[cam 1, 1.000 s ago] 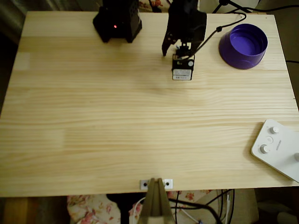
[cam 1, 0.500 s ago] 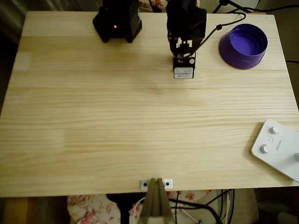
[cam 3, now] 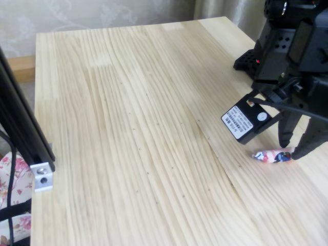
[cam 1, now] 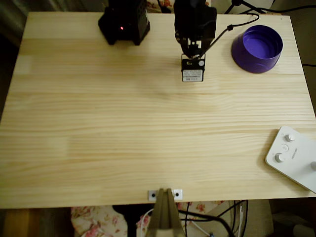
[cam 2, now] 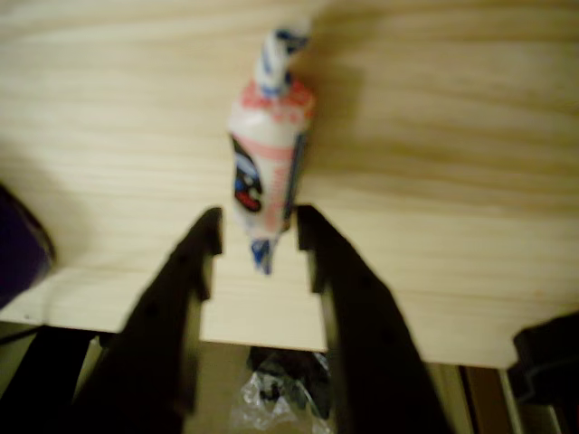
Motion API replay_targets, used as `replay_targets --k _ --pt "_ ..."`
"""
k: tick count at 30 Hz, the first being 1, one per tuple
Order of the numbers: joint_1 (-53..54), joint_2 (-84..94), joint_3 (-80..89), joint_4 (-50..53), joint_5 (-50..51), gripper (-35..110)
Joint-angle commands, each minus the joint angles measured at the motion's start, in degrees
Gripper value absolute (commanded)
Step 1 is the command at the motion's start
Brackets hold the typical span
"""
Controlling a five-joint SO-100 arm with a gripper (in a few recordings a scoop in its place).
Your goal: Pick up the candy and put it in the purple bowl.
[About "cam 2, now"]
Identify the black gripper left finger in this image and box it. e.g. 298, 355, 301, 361
67, 206, 224, 434

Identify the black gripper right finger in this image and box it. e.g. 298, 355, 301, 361
296, 203, 454, 434

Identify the white red blue candy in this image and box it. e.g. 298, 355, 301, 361
224, 27, 318, 278

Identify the dark purple object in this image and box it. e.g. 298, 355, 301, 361
0, 182, 57, 310

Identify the clear bag with black item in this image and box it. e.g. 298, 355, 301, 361
229, 346, 335, 433

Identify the black plastic mount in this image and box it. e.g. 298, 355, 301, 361
512, 310, 579, 404

